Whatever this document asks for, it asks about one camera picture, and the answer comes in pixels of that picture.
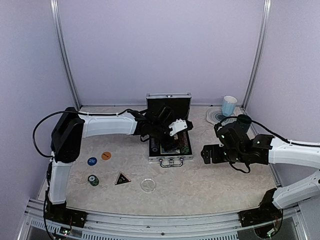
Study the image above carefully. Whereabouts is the black triangular dealer button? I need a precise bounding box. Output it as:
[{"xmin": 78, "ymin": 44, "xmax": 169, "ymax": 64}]
[{"xmin": 115, "ymin": 172, "xmax": 131, "ymax": 186}]

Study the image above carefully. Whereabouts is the left poker chip row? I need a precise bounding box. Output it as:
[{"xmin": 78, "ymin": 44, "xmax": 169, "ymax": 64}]
[{"xmin": 150, "ymin": 138, "xmax": 159, "ymax": 153}]

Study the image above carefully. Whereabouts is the dark green mug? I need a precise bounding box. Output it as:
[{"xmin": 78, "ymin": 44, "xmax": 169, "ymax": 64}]
[{"xmin": 236, "ymin": 114, "xmax": 252, "ymax": 133}]

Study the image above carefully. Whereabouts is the white swirl plate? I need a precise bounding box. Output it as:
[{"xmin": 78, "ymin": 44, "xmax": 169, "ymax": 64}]
[{"xmin": 206, "ymin": 106, "xmax": 226, "ymax": 125}]

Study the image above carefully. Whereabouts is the aluminium poker case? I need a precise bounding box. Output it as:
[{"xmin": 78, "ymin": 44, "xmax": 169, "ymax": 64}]
[{"xmin": 146, "ymin": 92, "xmax": 194, "ymax": 168}]

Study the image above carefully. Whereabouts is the right aluminium frame post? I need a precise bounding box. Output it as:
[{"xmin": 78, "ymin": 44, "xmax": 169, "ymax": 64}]
[{"xmin": 241, "ymin": 0, "xmax": 272, "ymax": 111}]

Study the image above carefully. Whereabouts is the front aluminium rail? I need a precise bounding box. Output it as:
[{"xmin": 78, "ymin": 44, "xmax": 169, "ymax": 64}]
[{"xmin": 18, "ymin": 201, "xmax": 308, "ymax": 240}]

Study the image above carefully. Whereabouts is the clear round plastic lid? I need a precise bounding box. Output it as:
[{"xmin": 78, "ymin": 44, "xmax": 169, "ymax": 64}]
[{"xmin": 140, "ymin": 178, "xmax": 156, "ymax": 193}]

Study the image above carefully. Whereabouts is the light blue ribbed cup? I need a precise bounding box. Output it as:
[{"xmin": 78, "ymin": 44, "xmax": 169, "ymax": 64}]
[{"xmin": 221, "ymin": 95, "xmax": 238, "ymax": 117}]

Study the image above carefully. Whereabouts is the poker chip row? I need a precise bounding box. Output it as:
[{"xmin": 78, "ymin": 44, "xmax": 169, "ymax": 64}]
[
  {"xmin": 150, "ymin": 138, "xmax": 159, "ymax": 153},
  {"xmin": 178, "ymin": 132, "xmax": 189, "ymax": 148}
]

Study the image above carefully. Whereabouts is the blue small blind button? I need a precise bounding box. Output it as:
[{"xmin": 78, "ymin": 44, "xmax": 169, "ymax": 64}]
[{"xmin": 87, "ymin": 157, "xmax": 98, "ymax": 166}]

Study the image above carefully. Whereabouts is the green chip stack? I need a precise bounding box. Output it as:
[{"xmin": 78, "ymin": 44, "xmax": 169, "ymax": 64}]
[{"xmin": 87, "ymin": 174, "xmax": 100, "ymax": 187}]

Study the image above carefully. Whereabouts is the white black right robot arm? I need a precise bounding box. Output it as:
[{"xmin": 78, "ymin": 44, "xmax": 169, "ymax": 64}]
[{"xmin": 201, "ymin": 121, "xmax": 320, "ymax": 227}]

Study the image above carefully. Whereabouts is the right poker chip row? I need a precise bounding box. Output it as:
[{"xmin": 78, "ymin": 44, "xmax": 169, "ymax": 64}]
[{"xmin": 178, "ymin": 132, "xmax": 189, "ymax": 148}]

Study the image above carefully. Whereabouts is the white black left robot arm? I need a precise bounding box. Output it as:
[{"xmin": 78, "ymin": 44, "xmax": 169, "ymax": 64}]
[{"xmin": 40, "ymin": 105, "xmax": 188, "ymax": 228}]

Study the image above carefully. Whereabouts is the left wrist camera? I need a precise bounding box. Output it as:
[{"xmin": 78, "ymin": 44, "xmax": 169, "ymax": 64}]
[{"xmin": 168, "ymin": 119, "xmax": 193, "ymax": 137}]

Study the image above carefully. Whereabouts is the orange round button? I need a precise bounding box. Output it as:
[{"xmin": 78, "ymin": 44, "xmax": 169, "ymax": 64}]
[{"xmin": 101, "ymin": 151, "xmax": 112, "ymax": 161}]

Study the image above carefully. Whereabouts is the green chip group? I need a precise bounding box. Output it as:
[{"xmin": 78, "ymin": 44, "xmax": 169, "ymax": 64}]
[{"xmin": 180, "ymin": 146, "xmax": 190, "ymax": 154}]

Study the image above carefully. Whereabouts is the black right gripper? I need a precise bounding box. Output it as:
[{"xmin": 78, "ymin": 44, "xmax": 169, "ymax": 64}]
[{"xmin": 201, "ymin": 143, "xmax": 246, "ymax": 164}]

